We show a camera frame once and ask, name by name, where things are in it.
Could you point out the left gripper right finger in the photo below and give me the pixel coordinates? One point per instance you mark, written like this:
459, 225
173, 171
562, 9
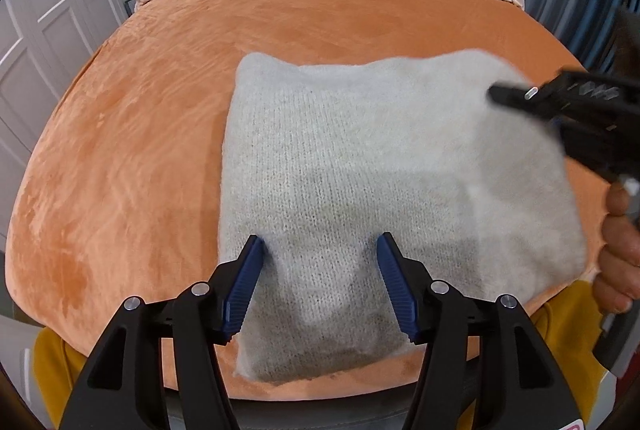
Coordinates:
519, 385

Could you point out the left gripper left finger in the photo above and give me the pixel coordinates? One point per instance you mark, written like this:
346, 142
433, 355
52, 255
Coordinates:
121, 385

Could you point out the cream knitted sweater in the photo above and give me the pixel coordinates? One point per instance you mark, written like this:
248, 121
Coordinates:
318, 161

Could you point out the person's right hand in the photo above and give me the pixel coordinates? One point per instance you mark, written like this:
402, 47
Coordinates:
617, 283

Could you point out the yellow top of person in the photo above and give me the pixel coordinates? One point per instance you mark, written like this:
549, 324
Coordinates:
569, 323

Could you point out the grey trousers of person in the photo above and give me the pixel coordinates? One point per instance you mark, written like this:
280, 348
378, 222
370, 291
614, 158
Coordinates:
386, 409

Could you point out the orange velvet bedspread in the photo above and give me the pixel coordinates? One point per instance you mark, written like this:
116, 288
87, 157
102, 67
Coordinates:
121, 193

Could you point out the white panelled wardrobe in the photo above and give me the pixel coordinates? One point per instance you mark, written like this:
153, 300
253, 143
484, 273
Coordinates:
44, 44

